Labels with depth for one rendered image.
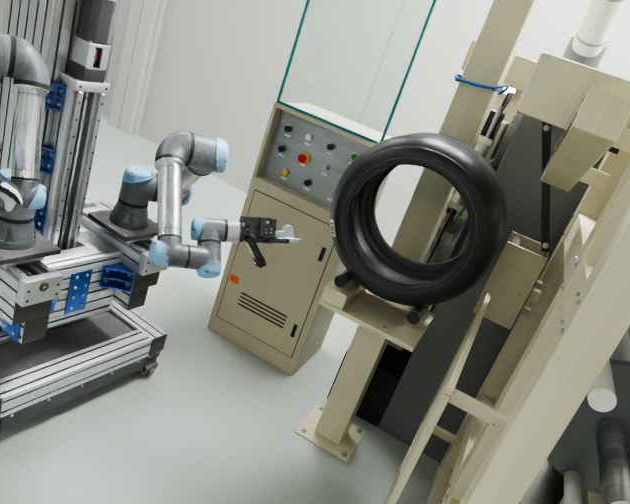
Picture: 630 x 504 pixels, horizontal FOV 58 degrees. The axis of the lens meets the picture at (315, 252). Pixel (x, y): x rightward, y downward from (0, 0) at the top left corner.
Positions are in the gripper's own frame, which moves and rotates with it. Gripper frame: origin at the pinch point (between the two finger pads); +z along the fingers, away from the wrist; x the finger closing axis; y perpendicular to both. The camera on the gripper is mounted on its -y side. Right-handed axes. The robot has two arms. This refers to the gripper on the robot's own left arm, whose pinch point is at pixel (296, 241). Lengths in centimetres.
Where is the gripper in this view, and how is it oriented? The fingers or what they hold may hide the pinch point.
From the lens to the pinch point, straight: 194.2
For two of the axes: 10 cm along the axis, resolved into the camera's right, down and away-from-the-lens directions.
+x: -3.2, -1.2, 9.4
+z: 9.4, 0.5, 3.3
